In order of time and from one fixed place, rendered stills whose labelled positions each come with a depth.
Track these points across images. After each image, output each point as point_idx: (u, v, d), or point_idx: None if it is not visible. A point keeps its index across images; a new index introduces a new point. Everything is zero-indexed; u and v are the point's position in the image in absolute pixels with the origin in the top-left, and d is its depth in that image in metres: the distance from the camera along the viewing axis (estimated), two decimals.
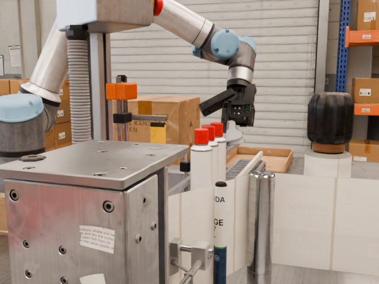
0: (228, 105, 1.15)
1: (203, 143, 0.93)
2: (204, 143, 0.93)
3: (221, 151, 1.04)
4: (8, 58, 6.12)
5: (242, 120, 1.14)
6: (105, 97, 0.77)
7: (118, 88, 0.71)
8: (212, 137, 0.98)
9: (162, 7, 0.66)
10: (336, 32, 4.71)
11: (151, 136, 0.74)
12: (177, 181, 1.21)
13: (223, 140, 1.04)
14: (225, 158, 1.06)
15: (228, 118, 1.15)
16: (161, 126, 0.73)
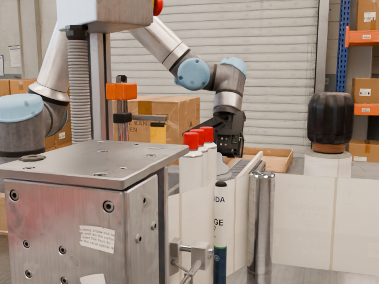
0: (214, 134, 1.04)
1: (193, 149, 0.86)
2: (194, 148, 0.87)
3: (211, 158, 0.96)
4: (8, 58, 6.12)
5: (230, 152, 1.03)
6: (105, 97, 0.77)
7: (118, 88, 0.71)
8: (201, 142, 0.92)
9: (162, 7, 0.66)
10: (336, 32, 4.71)
11: (151, 136, 0.74)
12: (177, 181, 1.21)
13: (212, 146, 0.96)
14: (215, 165, 0.97)
15: None
16: (161, 126, 0.73)
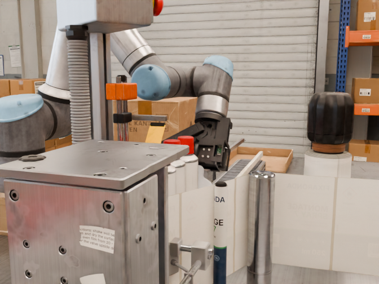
0: (194, 145, 0.90)
1: None
2: None
3: (193, 173, 0.82)
4: (8, 58, 6.12)
5: (213, 165, 0.88)
6: (105, 97, 0.77)
7: (118, 88, 0.71)
8: None
9: (162, 7, 0.66)
10: (336, 32, 4.71)
11: (148, 134, 0.73)
12: None
13: (194, 159, 0.81)
14: (197, 181, 0.83)
15: None
16: (161, 125, 0.73)
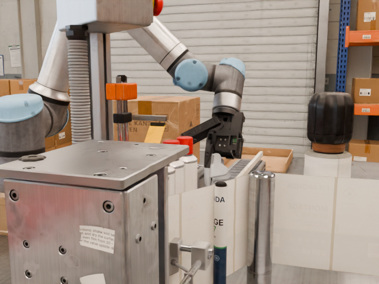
0: (212, 136, 1.03)
1: None
2: None
3: (192, 173, 0.81)
4: (8, 58, 6.12)
5: (229, 153, 1.02)
6: (105, 97, 0.77)
7: (118, 88, 0.71)
8: None
9: (162, 7, 0.66)
10: (336, 32, 4.71)
11: (148, 133, 0.73)
12: None
13: (193, 160, 0.81)
14: (196, 181, 0.82)
15: (213, 150, 1.03)
16: (161, 124, 0.73)
